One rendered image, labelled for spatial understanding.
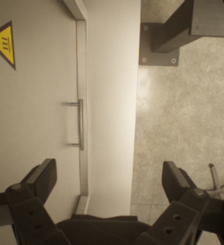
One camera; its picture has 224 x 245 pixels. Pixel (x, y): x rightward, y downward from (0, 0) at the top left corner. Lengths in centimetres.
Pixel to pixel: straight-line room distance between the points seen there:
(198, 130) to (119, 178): 104
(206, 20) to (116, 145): 45
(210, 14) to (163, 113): 103
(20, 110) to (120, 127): 43
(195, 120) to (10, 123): 146
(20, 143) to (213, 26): 51
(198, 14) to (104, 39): 27
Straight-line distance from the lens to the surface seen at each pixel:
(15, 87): 25
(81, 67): 58
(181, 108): 152
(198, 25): 54
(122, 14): 63
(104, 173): 70
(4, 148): 23
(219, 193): 187
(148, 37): 144
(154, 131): 150
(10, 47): 25
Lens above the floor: 140
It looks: 76 degrees down
